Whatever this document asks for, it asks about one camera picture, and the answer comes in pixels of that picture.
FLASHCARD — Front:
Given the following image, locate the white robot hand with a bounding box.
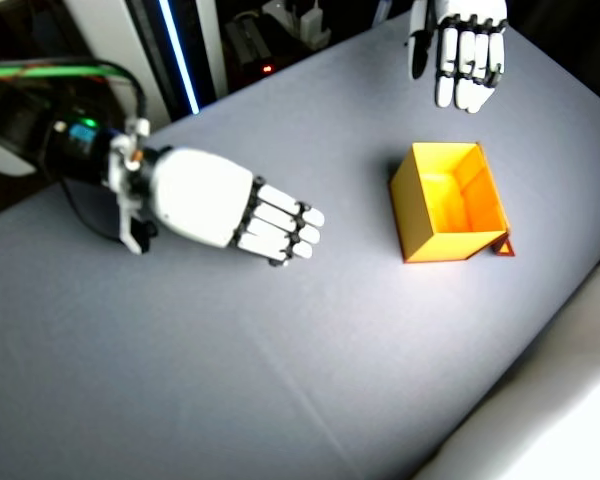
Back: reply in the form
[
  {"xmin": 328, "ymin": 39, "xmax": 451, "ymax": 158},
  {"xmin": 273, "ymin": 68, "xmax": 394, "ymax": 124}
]
[
  {"xmin": 147, "ymin": 147, "xmax": 326, "ymax": 267},
  {"xmin": 407, "ymin": 0, "xmax": 510, "ymax": 115}
]

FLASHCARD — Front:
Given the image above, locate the yellow box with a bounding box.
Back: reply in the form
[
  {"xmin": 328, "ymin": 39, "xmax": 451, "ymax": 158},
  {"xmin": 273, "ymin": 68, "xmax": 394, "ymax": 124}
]
[{"xmin": 388, "ymin": 141, "xmax": 511, "ymax": 265}]

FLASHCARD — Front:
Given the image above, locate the black device with red light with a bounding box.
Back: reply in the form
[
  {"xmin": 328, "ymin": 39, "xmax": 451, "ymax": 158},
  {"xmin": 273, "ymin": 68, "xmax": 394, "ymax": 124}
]
[{"xmin": 224, "ymin": 14, "xmax": 306, "ymax": 91}]

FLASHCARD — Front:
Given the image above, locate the grey table cloth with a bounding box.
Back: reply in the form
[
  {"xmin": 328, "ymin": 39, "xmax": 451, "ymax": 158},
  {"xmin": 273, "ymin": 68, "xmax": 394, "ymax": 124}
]
[{"xmin": 0, "ymin": 9, "xmax": 600, "ymax": 480}]

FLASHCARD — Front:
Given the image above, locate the small white block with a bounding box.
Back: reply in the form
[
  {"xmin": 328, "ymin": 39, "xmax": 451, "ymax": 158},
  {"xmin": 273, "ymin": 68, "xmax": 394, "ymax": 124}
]
[{"xmin": 299, "ymin": 3, "xmax": 332, "ymax": 50}]

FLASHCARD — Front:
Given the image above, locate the white pillar with blue light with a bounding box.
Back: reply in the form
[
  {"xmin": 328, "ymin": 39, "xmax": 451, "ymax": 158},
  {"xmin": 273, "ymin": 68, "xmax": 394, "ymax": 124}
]
[{"xmin": 62, "ymin": 0, "xmax": 229, "ymax": 124}]

